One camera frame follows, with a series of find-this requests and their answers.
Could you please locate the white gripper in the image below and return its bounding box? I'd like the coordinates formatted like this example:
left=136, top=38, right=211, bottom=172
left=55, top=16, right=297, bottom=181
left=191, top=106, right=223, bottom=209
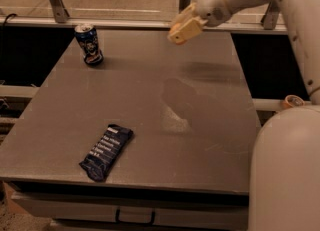
left=168, top=0, right=233, bottom=45

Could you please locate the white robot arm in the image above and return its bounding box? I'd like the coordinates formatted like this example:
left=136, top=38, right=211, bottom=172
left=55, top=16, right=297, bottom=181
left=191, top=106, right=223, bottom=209
left=168, top=0, right=320, bottom=231

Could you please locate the blue pepsi can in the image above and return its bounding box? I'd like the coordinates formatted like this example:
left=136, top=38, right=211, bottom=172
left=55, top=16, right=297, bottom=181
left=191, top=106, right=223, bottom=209
left=74, top=24, right=103, bottom=66

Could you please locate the orange tape roll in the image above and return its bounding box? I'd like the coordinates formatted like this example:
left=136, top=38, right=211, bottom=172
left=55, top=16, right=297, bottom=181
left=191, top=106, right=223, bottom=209
left=283, top=95, right=305, bottom=109

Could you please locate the dark snack bar wrapper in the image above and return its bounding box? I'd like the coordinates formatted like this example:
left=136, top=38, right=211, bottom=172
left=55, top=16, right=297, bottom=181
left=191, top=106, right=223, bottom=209
left=79, top=124, right=134, bottom=182

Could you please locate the right metal railing bracket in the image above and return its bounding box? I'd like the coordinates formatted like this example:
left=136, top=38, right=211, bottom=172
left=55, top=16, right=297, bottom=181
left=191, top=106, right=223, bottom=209
left=261, top=1, right=280, bottom=30

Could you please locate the left metal railing bracket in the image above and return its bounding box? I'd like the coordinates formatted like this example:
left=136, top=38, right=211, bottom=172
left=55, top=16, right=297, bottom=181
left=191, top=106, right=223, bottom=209
left=33, top=0, right=70, bottom=25

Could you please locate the black cable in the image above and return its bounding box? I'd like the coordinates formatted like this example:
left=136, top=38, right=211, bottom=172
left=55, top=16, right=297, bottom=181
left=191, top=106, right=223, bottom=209
left=0, top=13, right=18, bottom=63

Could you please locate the grey drawer with black handle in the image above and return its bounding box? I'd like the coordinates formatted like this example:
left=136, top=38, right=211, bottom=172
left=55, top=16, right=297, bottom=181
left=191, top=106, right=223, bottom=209
left=11, top=192, right=248, bottom=231

